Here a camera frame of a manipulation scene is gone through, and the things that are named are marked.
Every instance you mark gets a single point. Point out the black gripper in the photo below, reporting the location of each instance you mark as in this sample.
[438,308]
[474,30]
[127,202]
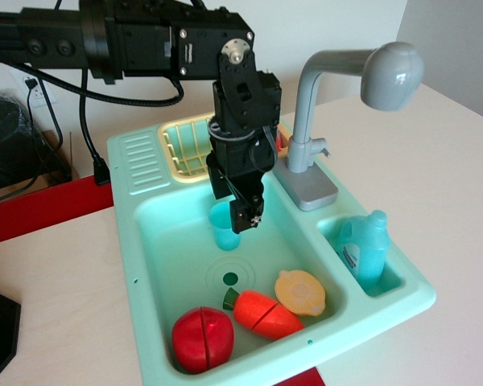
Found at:
[235,168]

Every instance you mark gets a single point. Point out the blue toy detergent bottle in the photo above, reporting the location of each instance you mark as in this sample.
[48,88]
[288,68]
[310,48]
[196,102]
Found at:
[362,245]

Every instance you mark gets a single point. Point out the blue plastic toy cup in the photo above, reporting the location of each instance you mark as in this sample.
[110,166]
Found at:
[219,217]

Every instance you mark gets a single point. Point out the red table edge strip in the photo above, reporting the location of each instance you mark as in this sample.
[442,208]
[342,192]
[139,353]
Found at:
[52,205]

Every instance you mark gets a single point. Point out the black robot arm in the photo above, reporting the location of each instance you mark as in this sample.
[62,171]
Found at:
[179,42]

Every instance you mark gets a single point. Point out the grey toy faucet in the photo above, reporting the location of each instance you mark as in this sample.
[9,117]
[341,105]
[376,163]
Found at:
[389,77]

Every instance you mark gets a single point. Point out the black bag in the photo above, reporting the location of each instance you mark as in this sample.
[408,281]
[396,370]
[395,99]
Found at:
[14,118]

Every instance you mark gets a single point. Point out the red toy tomato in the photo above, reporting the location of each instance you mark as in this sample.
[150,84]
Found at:
[202,339]

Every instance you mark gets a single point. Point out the yellow plastic drying rack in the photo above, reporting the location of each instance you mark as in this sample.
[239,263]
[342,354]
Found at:
[186,145]

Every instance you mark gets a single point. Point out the red toy lobster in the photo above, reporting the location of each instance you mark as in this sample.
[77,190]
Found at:
[279,141]

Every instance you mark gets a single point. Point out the yellow toy lemon half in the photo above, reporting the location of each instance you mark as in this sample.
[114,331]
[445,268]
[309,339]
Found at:
[300,293]

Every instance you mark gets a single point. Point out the white wall outlet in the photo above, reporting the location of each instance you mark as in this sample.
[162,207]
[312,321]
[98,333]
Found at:
[37,96]

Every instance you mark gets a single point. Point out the mint green toy sink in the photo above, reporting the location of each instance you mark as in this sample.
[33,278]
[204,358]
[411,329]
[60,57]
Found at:
[172,264]

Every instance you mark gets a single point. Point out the orange toy carrot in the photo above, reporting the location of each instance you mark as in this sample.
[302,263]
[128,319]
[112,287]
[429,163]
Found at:
[261,314]

